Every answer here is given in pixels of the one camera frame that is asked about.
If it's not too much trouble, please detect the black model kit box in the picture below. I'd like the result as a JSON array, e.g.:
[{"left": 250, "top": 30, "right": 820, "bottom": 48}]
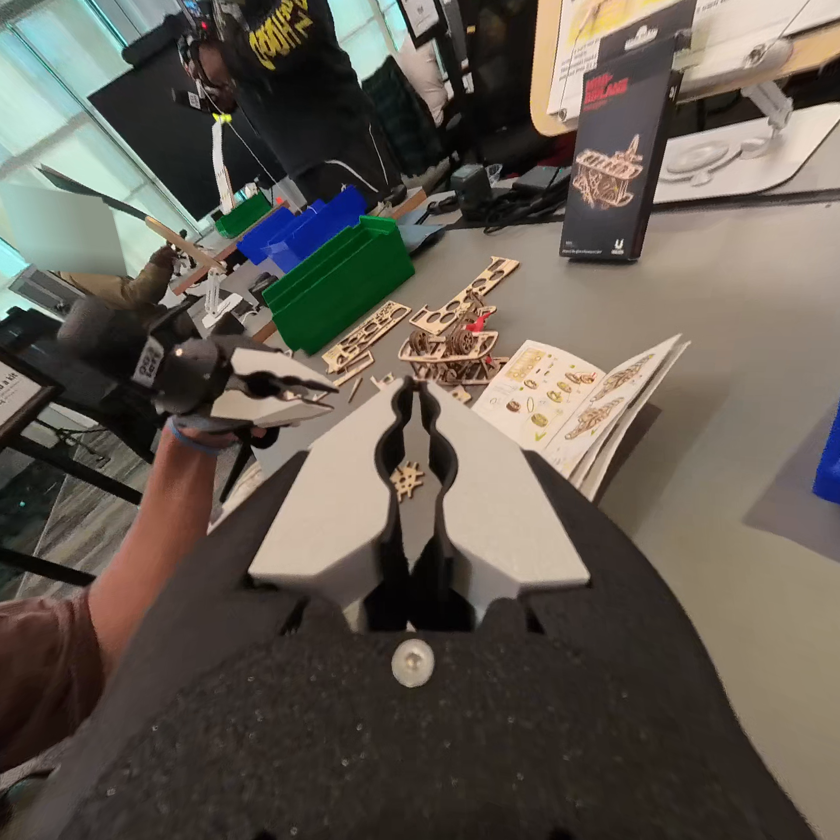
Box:
[{"left": 560, "top": 29, "right": 685, "bottom": 265}]

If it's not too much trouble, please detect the black power adapter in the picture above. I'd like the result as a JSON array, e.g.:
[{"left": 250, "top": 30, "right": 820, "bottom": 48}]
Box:
[{"left": 449, "top": 164, "right": 494, "bottom": 221}]

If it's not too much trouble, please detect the grey desk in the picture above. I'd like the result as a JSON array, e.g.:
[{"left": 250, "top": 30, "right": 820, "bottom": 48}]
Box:
[{"left": 210, "top": 141, "right": 840, "bottom": 840}]

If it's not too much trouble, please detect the grey power brick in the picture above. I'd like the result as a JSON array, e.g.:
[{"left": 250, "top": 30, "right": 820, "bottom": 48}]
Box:
[{"left": 512, "top": 164, "right": 573, "bottom": 194}]

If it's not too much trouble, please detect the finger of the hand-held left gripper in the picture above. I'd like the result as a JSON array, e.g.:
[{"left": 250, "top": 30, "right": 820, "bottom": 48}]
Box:
[
  {"left": 209, "top": 386, "right": 337, "bottom": 429},
  {"left": 228, "top": 346, "right": 340, "bottom": 392}
]

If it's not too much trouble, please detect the small green plastic bin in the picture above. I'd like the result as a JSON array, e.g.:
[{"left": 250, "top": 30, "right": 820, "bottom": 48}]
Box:
[{"left": 214, "top": 192, "right": 274, "bottom": 239}]

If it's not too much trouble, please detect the wooden offcut sheet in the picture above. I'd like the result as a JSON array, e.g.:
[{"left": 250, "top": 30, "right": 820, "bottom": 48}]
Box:
[{"left": 320, "top": 300, "right": 413, "bottom": 376}]

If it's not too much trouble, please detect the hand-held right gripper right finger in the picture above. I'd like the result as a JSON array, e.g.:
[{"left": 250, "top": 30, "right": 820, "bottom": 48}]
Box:
[{"left": 419, "top": 381, "right": 592, "bottom": 634}]

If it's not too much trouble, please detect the blue wristband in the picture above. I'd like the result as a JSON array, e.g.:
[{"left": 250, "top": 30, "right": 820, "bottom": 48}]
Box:
[{"left": 165, "top": 420, "right": 225, "bottom": 458}]

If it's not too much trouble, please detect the grey metal board stand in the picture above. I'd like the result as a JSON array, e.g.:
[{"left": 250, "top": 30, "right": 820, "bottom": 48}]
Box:
[{"left": 738, "top": 36, "right": 796, "bottom": 160}]

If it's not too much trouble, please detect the wooden biplane model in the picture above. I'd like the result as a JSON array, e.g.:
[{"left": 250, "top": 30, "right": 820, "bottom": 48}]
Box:
[{"left": 397, "top": 314, "right": 511, "bottom": 389}]

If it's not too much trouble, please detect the short wooden strip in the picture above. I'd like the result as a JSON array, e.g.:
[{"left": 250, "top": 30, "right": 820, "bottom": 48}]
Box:
[{"left": 330, "top": 354, "right": 376, "bottom": 388}]

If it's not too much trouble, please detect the person's left hand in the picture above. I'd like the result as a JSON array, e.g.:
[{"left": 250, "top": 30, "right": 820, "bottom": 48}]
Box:
[{"left": 169, "top": 410, "right": 280, "bottom": 450}]

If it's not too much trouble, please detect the person's left forearm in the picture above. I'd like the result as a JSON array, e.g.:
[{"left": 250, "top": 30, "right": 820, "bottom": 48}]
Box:
[{"left": 0, "top": 430, "right": 227, "bottom": 772}]

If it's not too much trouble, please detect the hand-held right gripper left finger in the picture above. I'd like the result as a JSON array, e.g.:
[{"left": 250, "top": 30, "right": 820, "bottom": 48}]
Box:
[{"left": 248, "top": 377, "right": 419, "bottom": 634}]

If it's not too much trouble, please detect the blue plastic bin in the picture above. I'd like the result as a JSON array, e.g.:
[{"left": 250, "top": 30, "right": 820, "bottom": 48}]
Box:
[
  {"left": 812, "top": 400, "right": 840, "bottom": 506},
  {"left": 236, "top": 185, "right": 367, "bottom": 274}
]

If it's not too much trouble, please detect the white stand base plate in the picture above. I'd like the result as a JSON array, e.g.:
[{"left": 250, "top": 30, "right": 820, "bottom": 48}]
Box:
[{"left": 653, "top": 104, "right": 840, "bottom": 206}]

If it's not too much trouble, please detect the white instruction poster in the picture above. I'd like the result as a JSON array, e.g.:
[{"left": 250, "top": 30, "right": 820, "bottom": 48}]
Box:
[{"left": 545, "top": 0, "right": 840, "bottom": 119}]

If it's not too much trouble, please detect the small wooden gear piece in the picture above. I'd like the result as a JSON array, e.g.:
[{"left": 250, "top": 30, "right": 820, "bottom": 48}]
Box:
[{"left": 388, "top": 461, "right": 426, "bottom": 504}]

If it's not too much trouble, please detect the black monitor screen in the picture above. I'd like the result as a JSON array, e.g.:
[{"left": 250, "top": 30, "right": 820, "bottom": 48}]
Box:
[{"left": 87, "top": 39, "right": 293, "bottom": 222}]

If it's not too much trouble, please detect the black cable bundle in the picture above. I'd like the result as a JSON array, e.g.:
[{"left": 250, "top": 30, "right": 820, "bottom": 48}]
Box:
[{"left": 427, "top": 187, "right": 567, "bottom": 235}]

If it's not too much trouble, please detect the black framed sign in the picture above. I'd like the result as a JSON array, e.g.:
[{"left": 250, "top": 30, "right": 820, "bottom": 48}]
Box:
[{"left": 0, "top": 348, "right": 64, "bottom": 447}]

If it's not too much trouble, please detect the wooden sheet with round holes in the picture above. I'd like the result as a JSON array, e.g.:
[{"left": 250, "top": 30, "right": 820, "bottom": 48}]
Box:
[{"left": 409, "top": 256, "right": 521, "bottom": 333}]

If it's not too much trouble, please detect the open instruction booklet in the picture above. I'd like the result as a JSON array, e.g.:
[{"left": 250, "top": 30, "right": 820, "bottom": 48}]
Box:
[{"left": 471, "top": 333, "right": 691, "bottom": 505}]

